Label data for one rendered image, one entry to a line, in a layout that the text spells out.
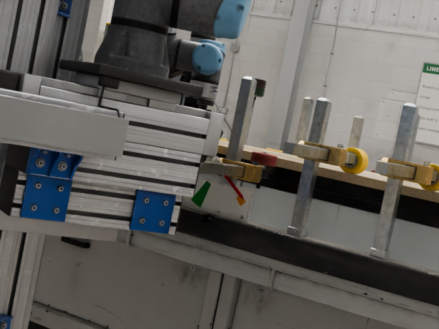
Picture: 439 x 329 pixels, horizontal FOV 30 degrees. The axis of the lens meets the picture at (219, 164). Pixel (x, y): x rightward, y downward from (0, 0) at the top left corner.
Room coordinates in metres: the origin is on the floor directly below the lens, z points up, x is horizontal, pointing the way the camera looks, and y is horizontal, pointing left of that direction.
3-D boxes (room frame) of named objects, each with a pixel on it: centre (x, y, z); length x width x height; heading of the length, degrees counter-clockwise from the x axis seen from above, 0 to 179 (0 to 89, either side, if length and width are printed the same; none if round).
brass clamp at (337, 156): (2.33, -0.28, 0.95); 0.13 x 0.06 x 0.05; 61
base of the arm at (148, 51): (1.65, 0.21, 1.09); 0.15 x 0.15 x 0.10
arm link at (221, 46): (2.16, 0.08, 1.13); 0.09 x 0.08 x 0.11; 0
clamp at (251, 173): (2.46, -0.06, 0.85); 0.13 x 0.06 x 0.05; 61
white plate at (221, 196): (2.46, 0.00, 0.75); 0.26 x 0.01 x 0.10; 61
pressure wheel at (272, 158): (2.55, -0.13, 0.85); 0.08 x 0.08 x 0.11
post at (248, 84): (2.46, -0.04, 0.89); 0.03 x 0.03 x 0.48; 61
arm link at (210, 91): (2.16, 0.08, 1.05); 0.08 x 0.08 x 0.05
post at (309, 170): (2.35, -0.26, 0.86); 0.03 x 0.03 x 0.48; 61
